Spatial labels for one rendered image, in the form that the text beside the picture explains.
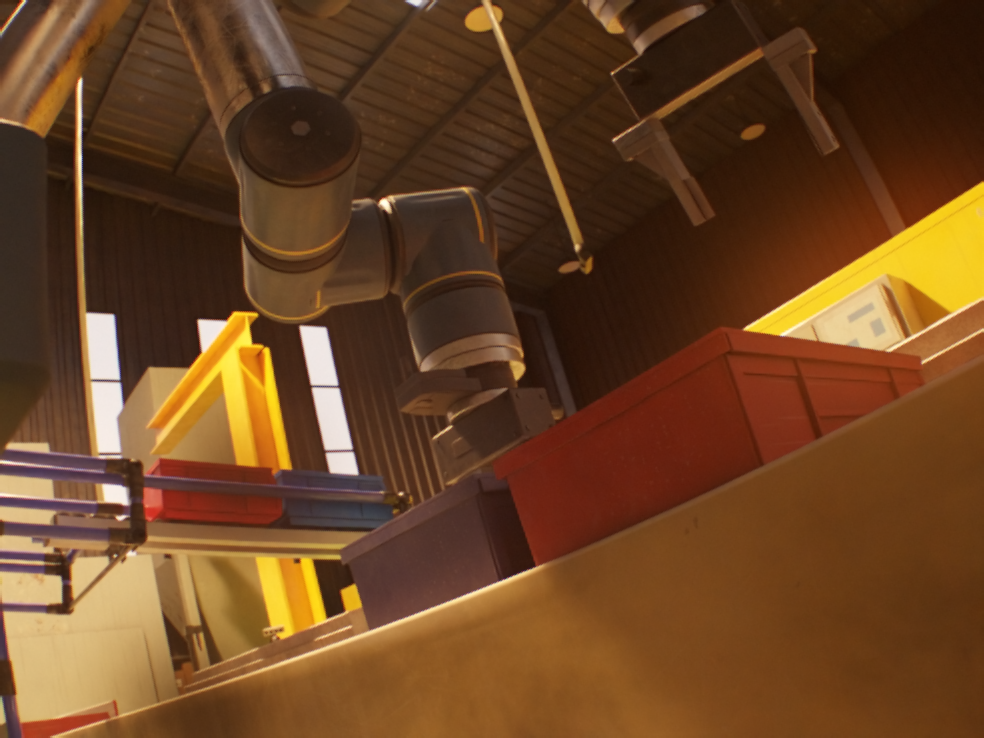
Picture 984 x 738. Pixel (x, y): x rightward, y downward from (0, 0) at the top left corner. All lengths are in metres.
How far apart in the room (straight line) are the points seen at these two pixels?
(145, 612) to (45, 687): 1.27
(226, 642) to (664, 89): 9.89
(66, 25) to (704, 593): 1.04
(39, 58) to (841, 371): 0.99
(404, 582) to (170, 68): 12.16
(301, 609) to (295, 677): 5.54
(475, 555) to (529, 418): 0.25
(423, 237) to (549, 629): 0.49
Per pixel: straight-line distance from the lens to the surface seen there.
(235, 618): 10.38
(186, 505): 1.90
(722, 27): 0.73
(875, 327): 3.20
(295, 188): 0.72
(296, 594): 6.35
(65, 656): 8.06
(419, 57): 12.50
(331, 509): 2.06
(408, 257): 0.89
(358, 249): 0.88
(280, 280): 0.86
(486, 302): 0.87
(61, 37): 1.20
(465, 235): 0.90
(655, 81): 0.75
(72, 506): 2.01
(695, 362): 0.46
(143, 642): 8.26
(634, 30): 0.75
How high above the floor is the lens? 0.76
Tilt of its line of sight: 20 degrees up
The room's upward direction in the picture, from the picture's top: 16 degrees counter-clockwise
